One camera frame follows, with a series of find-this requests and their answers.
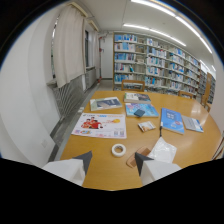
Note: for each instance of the large library bookshelf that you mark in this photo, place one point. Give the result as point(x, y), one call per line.
point(156, 63)

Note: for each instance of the small snack packet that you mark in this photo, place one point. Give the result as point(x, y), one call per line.
point(146, 126)

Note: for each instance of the white curtain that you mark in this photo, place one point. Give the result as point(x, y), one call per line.
point(69, 46)

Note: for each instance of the light blue white booklet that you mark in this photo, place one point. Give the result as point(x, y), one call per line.
point(192, 123)

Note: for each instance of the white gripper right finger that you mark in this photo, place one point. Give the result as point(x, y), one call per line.
point(156, 169)

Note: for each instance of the small dark blue box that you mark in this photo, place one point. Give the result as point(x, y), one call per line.
point(139, 113)

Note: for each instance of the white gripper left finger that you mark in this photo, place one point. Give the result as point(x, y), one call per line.
point(68, 168)

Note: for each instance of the colourful blue magazine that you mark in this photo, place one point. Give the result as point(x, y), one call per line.
point(146, 107)

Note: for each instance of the brown wooden comb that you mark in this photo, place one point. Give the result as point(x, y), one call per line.
point(136, 158)

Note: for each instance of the white tape roll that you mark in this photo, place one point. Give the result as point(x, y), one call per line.
point(118, 150)

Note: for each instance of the blue book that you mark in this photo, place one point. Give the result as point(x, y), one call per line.
point(172, 120)

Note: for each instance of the grey wall radiator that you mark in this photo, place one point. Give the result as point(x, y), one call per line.
point(68, 96)

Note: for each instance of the black pen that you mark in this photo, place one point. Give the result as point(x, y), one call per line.
point(160, 130)

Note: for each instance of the clear plastic mask packaging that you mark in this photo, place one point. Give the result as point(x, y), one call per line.
point(163, 150)

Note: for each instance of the white advertising poster sheet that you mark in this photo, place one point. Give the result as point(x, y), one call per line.
point(100, 125)

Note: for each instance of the dark cover book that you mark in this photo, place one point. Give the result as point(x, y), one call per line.
point(137, 97)

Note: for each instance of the wooden bookshelf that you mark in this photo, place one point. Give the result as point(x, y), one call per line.
point(210, 87)

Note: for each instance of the grey green book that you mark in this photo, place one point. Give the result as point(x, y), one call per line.
point(105, 103)

